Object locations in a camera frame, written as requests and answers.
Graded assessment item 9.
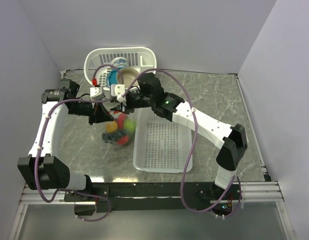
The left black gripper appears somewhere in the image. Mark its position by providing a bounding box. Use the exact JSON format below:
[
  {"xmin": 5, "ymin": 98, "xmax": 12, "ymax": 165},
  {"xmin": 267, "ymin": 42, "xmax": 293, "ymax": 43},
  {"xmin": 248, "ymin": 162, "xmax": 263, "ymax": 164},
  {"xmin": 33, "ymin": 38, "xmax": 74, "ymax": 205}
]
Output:
[{"xmin": 68, "ymin": 97, "xmax": 114, "ymax": 125}]

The clear zip top bag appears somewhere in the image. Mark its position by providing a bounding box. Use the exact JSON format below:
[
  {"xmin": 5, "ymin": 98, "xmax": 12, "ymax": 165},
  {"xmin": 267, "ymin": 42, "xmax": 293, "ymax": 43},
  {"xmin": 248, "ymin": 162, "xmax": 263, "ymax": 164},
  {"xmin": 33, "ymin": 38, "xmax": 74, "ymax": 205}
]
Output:
[{"xmin": 101, "ymin": 111, "xmax": 137, "ymax": 146}]

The yellow fake lemon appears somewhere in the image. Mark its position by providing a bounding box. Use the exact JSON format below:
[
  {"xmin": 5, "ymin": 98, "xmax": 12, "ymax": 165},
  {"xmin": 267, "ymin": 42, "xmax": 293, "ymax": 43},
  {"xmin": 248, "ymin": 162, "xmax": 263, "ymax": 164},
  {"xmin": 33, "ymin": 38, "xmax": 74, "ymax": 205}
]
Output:
[{"xmin": 105, "ymin": 122, "xmax": 118, "ymax": 133}]

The green fake lime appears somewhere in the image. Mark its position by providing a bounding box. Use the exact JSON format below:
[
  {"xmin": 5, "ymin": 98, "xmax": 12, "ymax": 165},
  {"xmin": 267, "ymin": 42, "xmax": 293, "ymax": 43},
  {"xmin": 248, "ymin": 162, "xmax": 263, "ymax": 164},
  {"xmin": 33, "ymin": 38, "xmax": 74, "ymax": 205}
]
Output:
[{"xmin": 123, "ymin": 118, "xmax": 136, "ymax": 133}]

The dark fake grapes bunch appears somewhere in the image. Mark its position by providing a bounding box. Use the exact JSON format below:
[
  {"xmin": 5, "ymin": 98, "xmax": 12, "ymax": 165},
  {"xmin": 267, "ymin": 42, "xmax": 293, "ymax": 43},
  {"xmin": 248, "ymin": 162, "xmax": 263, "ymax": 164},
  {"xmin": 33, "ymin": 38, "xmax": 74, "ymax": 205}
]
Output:
[{"xmin": 101, "ymin": 129, "xmax": 128, "ymax": 144}]

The red fake apple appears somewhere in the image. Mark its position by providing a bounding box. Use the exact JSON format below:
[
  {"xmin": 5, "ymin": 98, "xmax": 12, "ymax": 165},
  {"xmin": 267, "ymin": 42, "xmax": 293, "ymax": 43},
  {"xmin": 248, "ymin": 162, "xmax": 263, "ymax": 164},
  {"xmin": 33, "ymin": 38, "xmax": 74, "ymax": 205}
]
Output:
[{"xmin": 116, "ymin": 135, "xmax": 130, "ymax": 146}]

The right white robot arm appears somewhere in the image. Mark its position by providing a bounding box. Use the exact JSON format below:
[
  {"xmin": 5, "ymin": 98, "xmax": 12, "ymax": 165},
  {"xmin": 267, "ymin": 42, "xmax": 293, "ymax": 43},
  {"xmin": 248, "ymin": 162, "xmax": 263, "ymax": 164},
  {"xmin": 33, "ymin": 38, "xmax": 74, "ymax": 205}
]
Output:
[{"xmin": 110, "ymin": 72, "xmax": 248, "ymax": 200}]

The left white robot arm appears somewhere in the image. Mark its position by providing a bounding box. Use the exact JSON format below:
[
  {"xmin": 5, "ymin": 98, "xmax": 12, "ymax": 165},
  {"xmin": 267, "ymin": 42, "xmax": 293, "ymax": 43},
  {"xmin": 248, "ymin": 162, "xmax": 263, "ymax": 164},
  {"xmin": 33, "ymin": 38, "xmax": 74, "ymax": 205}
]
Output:
[{"xmin": 17, "ymin": 79, "xmax": 114, "ymax": 201}]

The blue scalloped plate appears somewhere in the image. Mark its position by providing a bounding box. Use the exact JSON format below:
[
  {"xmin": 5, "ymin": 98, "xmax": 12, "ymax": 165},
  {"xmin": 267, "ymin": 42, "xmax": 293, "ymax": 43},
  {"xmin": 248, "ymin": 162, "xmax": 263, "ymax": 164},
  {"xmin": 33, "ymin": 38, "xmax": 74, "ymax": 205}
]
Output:
[{"xmin": 106, "ymin": 70, "xmax": 119, "ymax": 88}]

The beige ceramic bowl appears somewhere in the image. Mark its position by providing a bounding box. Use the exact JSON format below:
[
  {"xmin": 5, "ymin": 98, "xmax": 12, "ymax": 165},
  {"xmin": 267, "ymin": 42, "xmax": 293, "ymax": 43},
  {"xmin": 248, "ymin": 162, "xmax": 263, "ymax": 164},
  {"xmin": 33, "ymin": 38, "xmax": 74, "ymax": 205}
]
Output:
[{"xmin": 116, "ymin": 67, "xmax": 140, "ymax": 88}]

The blue floral white bowl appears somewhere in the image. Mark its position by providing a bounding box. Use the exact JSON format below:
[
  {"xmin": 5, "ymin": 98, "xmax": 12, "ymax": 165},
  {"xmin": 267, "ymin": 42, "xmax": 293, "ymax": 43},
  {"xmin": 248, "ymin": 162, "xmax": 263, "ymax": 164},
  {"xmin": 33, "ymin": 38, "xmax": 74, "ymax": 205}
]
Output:
[{"xmin": 110, "ymin": 56, "xmax": 129, "ymax": 69}]

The white round dish rack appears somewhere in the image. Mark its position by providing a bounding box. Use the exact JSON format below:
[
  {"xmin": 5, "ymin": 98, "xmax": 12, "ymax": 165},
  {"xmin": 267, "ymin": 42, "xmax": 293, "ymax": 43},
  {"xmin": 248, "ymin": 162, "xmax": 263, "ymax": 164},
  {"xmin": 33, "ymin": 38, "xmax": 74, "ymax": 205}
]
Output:
[{"xmin": 83, "ymin": 47, "xmax": 157, "ymax": 91}]

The white perforated rectangular basket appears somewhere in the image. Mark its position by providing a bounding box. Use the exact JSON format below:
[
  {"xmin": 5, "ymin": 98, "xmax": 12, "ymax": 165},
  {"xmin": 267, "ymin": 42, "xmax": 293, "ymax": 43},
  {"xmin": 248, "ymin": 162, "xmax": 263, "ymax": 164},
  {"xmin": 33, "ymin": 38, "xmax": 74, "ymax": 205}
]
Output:
[{"xmin": 132, "ymin": 108, "xmax": 193, "ymax": 174}]

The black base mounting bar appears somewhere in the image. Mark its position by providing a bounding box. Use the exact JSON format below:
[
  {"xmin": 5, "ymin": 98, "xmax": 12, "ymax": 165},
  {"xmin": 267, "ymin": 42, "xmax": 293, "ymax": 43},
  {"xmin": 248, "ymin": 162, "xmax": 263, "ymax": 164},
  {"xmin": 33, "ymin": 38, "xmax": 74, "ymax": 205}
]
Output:
[{"xmin": 64, "ymin": 182, "xmax": 241, "ymax": 217}]

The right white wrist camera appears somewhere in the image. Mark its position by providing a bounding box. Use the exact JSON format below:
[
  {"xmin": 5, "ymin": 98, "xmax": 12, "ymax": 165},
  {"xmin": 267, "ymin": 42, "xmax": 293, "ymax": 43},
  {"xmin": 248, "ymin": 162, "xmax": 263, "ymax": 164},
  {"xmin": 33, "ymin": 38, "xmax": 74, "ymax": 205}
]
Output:
[{"xmin": 110, "ymin": 84, "xmax": 127, "ymax": 106}]

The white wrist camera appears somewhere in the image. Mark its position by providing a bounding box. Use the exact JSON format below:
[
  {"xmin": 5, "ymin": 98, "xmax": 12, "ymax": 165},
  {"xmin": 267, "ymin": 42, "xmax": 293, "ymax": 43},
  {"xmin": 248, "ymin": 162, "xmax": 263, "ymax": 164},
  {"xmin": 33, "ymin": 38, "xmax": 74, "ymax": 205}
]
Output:
[
  {"xmin": 89, "ymin": 86, "xmax": 105, "ymax": 101},
  {"xmin": 110, "ymin": 84, "xmax": 127, "ymax": 106}
]

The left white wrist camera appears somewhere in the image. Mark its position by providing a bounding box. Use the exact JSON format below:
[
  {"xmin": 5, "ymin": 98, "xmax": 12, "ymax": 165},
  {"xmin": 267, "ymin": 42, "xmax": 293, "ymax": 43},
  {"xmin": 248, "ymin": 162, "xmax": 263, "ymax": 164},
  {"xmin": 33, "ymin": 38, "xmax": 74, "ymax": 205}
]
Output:
[{"xmin": 89, "ymin": 86, "xmax": 105, "ymax": 101}]

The aluminium frame rail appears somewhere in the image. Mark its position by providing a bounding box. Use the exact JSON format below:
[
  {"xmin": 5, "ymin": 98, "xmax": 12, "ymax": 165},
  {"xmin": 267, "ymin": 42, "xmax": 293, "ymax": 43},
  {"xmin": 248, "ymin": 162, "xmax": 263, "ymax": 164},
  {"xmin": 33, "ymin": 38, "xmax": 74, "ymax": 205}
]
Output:
[{"xmin": 19, "ymin": 182, "xmax": 284, "ymax": 205}]

